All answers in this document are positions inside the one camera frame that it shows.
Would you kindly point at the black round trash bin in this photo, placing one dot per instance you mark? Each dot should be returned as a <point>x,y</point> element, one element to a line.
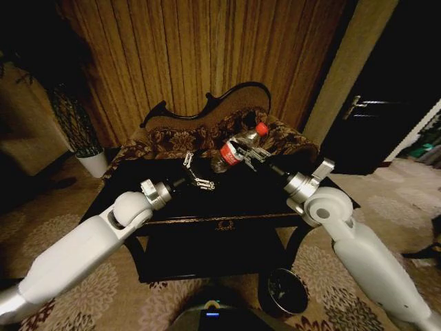
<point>283,293</point>

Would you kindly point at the floral sofa with black frame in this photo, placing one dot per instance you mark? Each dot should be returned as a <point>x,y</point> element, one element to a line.
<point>179,136</point>

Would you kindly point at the white plant pot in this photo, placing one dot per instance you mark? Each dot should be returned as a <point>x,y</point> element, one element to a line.
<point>92,165</point>

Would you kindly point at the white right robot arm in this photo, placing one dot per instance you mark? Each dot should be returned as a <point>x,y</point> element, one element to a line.
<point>361,258</point>

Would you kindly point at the green potted plant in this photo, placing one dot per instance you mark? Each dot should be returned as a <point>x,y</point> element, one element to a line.
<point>74,120</point>

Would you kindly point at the red-capped cola plastic bottle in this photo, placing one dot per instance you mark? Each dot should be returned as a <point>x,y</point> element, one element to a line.
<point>229,155</point>

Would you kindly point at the black wooden table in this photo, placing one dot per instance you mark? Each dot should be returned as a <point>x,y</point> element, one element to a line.
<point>220,207</point>

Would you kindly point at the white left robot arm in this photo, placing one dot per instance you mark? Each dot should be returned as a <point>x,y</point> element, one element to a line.
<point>86,241</point>

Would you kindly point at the dark door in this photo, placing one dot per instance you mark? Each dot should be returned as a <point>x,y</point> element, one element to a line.
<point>382,138</point>

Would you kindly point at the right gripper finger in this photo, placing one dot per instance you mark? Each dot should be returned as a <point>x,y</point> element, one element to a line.
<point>251,165</point>
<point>248,150</point>

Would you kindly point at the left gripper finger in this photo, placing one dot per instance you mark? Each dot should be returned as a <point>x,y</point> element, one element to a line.
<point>188,159</point>
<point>205,185</point>

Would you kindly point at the brown pleated curtain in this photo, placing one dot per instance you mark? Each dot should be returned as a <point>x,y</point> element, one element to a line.
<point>206,51</point>

